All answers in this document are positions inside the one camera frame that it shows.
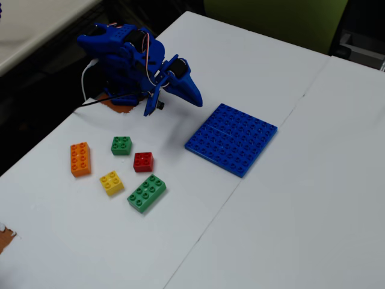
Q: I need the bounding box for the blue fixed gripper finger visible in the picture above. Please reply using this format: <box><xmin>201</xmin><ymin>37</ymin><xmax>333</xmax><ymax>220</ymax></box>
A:
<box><xmin>167</xmin><ymin>71</ymin><xmax>203</xmax><ymax>108</ymax></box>

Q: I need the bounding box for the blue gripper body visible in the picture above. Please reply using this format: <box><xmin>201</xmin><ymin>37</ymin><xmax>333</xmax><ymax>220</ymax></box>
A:
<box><xmin>155</xmin><ymin>54</ymin><xmax>193</xmax><ymax>89</ymax></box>

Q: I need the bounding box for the green 2x2 block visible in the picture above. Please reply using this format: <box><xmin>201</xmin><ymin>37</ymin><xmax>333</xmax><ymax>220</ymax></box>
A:
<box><xmin>110</xmin><ymin>135</ymin><xmax>133</xmax><ymax>157</ymax></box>

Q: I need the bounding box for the red 2x2 block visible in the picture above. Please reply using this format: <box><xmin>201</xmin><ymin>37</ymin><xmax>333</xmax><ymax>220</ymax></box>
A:
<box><xmin>132</xmin><ymin>152</ymin><xmax>155</xmax><ymax>173</ymax></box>

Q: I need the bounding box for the green 2x4 block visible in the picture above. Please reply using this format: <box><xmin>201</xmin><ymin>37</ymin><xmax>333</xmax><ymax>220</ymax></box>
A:
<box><xmin>126</xmin><ymin>173</ymin><xmax>167</xmax><ymax>214</ymax></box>

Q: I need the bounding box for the yellow 2x2 block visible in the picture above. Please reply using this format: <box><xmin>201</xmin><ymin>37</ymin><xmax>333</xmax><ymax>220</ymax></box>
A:
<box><xmin>99</xmin><ymin>170</ymin><xmax>125</xmax><ymax>197</ymax></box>

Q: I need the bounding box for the orange 2x4 block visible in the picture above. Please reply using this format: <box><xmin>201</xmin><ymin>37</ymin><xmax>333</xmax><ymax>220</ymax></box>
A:
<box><xmin>70</xmin><ymin>141</ymin><xmax>92</xmax><ymax>178</ymax></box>

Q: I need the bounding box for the white background table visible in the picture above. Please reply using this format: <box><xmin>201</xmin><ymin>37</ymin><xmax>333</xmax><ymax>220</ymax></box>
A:
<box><xmin>0</xmin><ymin>0</ymin><xmax>103</xmax><ymax>76</ymax></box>

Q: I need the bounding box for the red white servo wire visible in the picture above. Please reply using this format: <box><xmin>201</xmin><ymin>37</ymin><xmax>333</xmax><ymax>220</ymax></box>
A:
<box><xmin>138</xmin><ymin>28</ymin><xmax>165</xmax><ymax>90</ymax></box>

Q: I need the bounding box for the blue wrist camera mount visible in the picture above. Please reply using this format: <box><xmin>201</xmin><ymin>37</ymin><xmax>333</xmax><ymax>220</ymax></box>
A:
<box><xmin>143</xmin><ymin>72</ymin><xmax>169</xmax><ymax>117</ymax></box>

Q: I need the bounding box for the blue 8x8 base plate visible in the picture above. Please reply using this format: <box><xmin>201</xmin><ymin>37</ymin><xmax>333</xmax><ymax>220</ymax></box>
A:
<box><xmin>184</xmin><ymin>103</ymin><xmax>279</xmax><ymax>179</ymax></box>

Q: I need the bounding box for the black cable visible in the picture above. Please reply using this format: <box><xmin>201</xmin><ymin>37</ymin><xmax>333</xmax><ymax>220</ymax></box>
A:
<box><xmin>73</xmin><ymin>90</ymin><xmax>151</xmax><ymax>114</ymax></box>

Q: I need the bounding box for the white cable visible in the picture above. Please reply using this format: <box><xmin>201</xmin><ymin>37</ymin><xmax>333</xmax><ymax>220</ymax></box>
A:
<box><xmin>81</xmin><ymin>58</ymin><xmax>100</xmax><ymax>102</ymax></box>

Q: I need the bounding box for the grey metal frame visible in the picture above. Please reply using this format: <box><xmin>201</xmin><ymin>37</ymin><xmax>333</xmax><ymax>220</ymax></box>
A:
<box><xmin>330</xmin><ymin>29</ymin><xmax>385</xmax><ymax>72</ymax></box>

